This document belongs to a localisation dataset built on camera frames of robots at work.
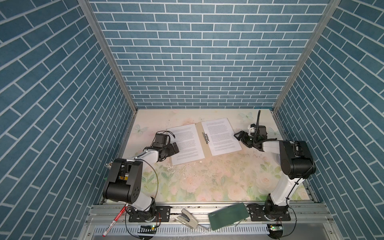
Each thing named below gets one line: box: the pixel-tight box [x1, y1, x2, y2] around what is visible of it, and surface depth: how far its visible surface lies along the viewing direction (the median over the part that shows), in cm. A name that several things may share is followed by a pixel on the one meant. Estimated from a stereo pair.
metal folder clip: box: [202, 132, 210, 144], surface depth 104 cm
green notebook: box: [208, 202, 250, 231], surface depth 74 cm
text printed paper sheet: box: [166, 123, 205, 166], surface depth 102 cm
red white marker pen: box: [102, 204, 129, 237], surface depth 71 cm
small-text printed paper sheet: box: [201, 117, 242, 156], surface depth 106 cm
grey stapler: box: [173, 208, 199, 229], surface depth 72 cm
